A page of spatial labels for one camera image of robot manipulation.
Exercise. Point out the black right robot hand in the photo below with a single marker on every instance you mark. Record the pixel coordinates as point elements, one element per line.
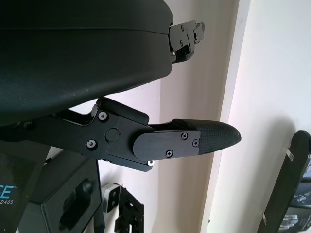
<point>132,218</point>

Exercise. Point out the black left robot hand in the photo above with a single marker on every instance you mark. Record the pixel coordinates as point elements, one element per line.
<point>73,48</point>

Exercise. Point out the small silver depth camera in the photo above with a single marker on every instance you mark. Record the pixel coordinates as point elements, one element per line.
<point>108,201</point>

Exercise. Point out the black RealSense box lid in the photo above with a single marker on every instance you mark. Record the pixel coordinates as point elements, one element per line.
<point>14,211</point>

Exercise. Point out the dark printed carton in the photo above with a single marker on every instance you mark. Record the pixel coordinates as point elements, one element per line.
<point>301,206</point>

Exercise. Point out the black camera box base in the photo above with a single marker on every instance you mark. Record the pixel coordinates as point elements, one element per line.
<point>52,211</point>

